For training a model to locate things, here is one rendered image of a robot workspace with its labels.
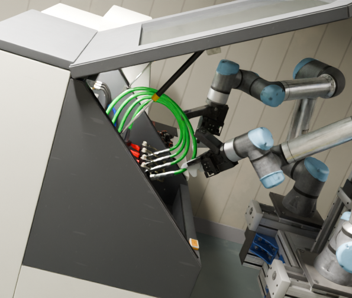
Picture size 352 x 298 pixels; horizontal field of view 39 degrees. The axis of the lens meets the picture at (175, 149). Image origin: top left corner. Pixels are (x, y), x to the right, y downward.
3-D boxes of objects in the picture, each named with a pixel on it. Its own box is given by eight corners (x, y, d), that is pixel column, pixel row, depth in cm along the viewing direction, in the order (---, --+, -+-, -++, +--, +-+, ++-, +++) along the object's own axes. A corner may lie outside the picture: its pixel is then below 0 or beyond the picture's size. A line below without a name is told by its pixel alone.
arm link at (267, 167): (288, 172, 167) (273, 144, 166) (286, 182, 156) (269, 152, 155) (267, 182, 170) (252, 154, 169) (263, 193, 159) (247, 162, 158)
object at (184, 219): (186, 297, 178) (200, 261, 173) (174, 294, 177) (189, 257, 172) (177, 214, 236) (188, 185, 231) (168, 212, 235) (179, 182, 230)
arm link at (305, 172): (308, 196, 212) (321, 168, 208) (286, 181, 222) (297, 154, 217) (325, 196, 220) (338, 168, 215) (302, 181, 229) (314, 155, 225)
